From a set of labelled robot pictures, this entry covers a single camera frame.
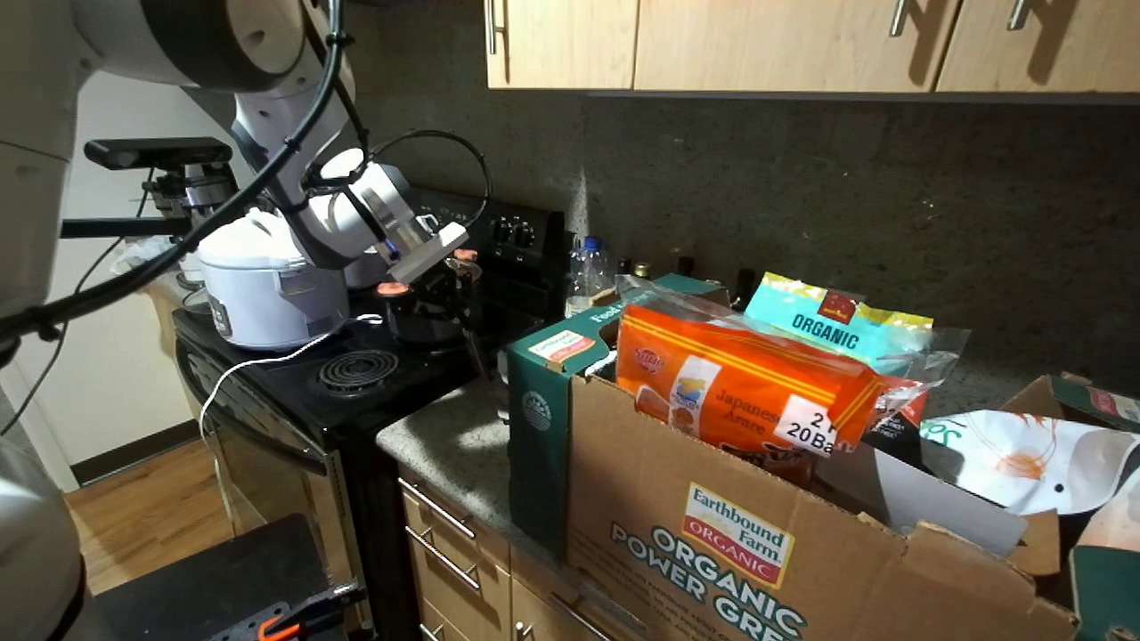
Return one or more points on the clear water bottle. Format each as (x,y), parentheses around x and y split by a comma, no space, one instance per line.
(588,271)

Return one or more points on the wooden upper cabinets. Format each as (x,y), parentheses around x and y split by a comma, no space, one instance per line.
(915,47)

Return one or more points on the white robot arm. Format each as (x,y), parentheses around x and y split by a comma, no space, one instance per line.
(295,154)

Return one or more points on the green carton box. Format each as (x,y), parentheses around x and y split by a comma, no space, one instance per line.
(542,371)

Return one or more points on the black case orange latch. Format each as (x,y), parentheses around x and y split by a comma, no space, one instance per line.
(229,591)

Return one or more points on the large cardboard produce box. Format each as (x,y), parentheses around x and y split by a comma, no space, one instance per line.
(707,547)

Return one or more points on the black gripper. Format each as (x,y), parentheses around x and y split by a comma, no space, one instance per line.
(440,309)

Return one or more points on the black stove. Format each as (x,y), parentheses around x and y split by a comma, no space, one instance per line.
(299,434)

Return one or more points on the white orange patterned bag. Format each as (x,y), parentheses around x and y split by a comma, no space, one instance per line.
(1028,464)

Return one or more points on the teal organic snack bag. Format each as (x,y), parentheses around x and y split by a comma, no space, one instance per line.
(890,341)

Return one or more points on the wooden counter drawers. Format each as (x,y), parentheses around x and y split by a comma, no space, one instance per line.
(477,586)

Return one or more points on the orange bread packet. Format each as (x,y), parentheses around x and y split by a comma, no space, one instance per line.
(751,395)

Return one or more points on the white rice cooker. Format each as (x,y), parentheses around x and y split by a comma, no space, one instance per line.
(263,289)

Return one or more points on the black camera on stand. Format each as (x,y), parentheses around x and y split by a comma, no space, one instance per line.
(188,183)

